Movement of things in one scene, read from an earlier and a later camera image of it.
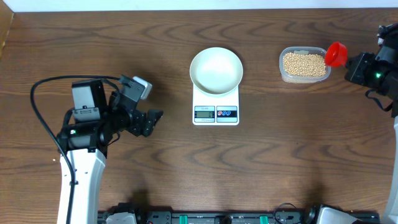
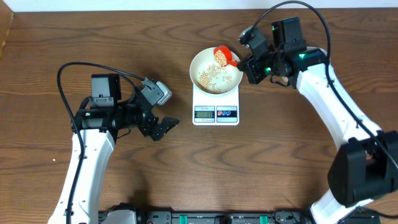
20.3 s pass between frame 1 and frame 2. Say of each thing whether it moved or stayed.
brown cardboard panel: stayed
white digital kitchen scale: stayed
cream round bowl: stayed
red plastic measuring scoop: moved
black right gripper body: moved
